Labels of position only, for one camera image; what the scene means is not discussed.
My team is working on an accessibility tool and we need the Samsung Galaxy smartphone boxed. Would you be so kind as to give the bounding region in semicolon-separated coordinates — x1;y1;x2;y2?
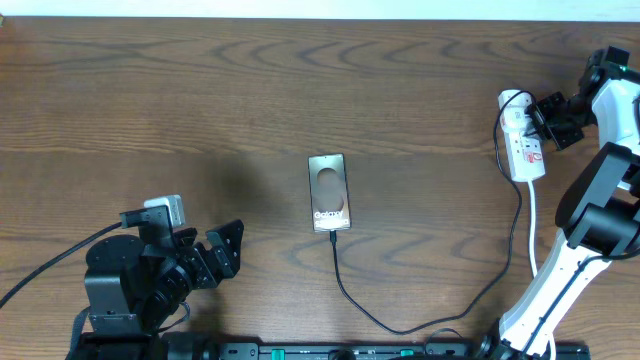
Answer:
308;153;352;232

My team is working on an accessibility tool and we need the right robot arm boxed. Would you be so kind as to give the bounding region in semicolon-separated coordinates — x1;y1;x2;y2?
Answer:
476;46;639;359

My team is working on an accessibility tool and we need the white power strip cord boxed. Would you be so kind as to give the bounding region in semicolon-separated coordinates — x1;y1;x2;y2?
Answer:
526;180;558;360

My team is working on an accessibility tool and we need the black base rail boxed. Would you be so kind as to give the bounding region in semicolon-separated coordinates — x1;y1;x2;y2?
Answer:
159;329;591;360

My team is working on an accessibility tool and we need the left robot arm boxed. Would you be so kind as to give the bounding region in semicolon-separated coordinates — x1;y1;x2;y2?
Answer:
67;220;244;359

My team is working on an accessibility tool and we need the black USB charging cable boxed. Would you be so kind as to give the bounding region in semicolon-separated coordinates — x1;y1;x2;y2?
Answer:
328;90;539;336

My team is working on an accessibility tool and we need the white power strip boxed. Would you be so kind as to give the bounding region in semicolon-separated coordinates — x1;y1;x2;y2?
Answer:
498;89;545;183

